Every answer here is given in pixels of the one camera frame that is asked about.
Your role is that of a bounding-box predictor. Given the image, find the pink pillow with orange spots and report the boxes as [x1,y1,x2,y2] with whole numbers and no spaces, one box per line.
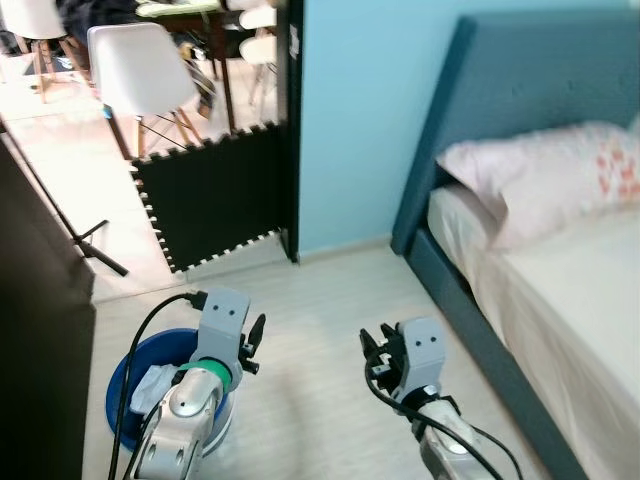
[437,122,640,251]

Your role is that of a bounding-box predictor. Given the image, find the blue plastic bucket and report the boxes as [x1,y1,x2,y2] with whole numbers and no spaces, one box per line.
[105,328,236,466]

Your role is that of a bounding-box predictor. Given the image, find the black tripod stand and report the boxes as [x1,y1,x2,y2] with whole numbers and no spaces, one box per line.
[0,115,131,278]

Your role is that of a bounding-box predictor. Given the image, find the mattress with cream sheet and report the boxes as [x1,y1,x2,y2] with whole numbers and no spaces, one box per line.
[428,185,640,480]

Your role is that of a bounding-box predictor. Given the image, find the dark brown cabinet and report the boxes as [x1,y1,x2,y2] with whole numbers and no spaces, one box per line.
[0,130,98,480]

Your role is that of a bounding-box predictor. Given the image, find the dark wooden dining table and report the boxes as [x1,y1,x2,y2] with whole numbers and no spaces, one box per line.
[135,0,281,131]

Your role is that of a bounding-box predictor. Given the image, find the white chair with wooden legs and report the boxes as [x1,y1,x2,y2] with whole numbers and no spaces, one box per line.
[87,22,206,161]
[0,0,71,101]
[238,5,281,96]

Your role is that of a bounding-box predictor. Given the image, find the dark blue padded headboard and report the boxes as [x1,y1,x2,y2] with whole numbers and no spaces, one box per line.
[390,10,640,256]

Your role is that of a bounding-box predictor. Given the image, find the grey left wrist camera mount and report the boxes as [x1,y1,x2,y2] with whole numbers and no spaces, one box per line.
[195,288,251,361]

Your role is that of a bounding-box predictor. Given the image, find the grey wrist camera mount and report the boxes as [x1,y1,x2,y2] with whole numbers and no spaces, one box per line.
[195,288,251,361]
[397,318,446,391]

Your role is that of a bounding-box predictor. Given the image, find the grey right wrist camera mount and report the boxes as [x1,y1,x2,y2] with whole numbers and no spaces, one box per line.
[397,318,446,391]

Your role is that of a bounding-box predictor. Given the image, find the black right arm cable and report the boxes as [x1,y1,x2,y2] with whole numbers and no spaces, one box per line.
[362,350,526,480]

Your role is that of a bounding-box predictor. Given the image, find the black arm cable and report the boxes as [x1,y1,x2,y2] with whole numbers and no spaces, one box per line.
[362,350,526,480]
[108,290,206,480]

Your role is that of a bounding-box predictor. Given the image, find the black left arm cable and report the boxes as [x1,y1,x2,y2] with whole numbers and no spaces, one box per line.
[108,290,206,480]

